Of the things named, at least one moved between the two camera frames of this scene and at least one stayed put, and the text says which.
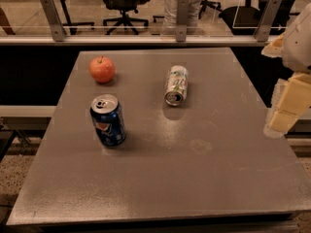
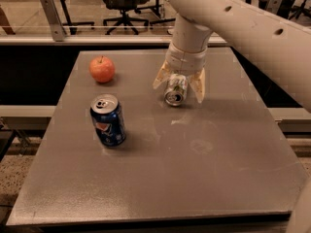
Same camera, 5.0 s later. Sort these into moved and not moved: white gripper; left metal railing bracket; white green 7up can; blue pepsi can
Moved: white gripper
Not moved: left metal railing bracket; white green 7up can; blue pepsi can
